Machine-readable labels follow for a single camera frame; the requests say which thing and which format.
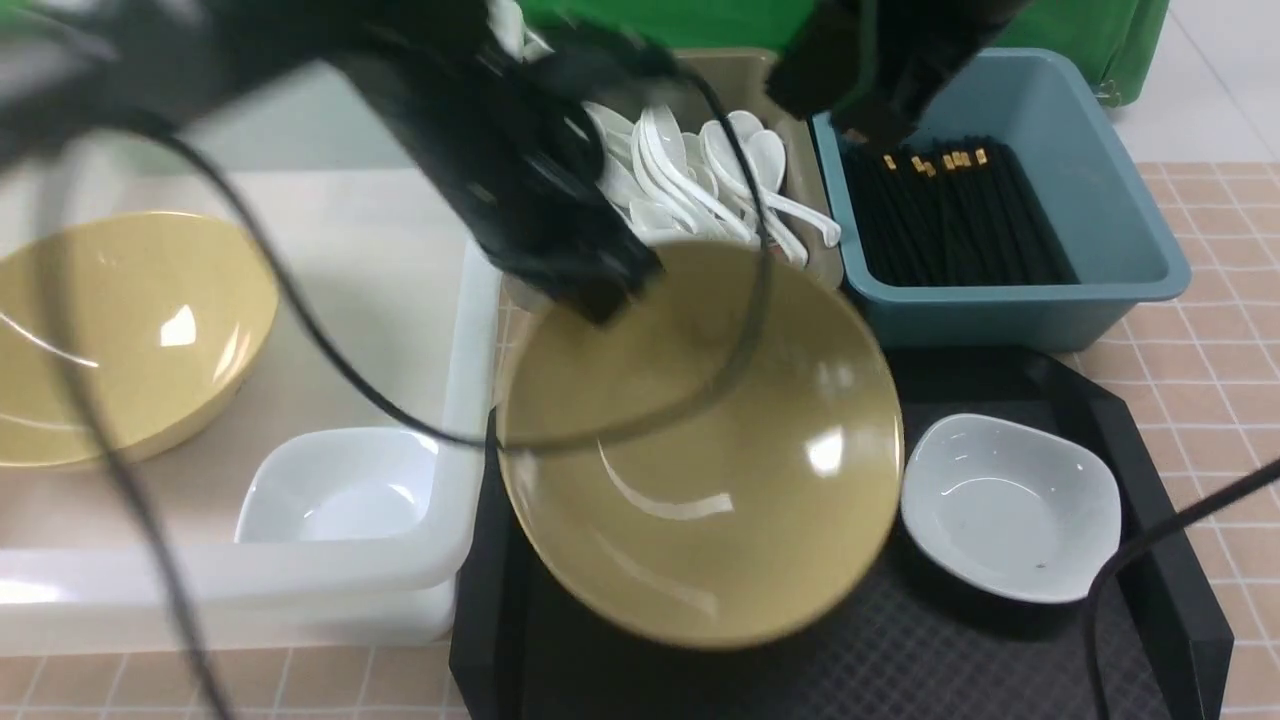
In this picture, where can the tan checkered table mat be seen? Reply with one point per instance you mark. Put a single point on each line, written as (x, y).
(1199, 376)

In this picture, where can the yellow bowl in tub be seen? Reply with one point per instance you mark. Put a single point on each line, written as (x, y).
(164, 313)

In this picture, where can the teal plastic bin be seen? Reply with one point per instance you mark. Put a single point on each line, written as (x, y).
(1109, 225)

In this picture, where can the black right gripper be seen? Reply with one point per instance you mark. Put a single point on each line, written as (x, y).
(875, 66)

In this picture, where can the white square dish in tub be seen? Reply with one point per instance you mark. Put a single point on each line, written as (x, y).
(346, 484)

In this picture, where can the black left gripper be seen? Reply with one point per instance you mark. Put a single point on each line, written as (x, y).
(509, 145)

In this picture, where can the bundle of black chopsticks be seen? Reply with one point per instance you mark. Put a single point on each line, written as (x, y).
(958, 213)

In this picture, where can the pile of white spoons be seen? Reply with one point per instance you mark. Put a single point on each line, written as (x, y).
(664, 193)

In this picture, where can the white shallow side dish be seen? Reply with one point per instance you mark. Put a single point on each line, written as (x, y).
(1011, 510)

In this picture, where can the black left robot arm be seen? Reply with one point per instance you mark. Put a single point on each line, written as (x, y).
(70, 67)

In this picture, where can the yellow noodle bowl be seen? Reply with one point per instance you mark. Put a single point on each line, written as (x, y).
(738, 525)

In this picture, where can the taupe plastic bin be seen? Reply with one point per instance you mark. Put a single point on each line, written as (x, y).
(738, 75)

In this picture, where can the green object behind table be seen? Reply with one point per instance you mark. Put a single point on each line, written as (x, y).
(1112, 43)

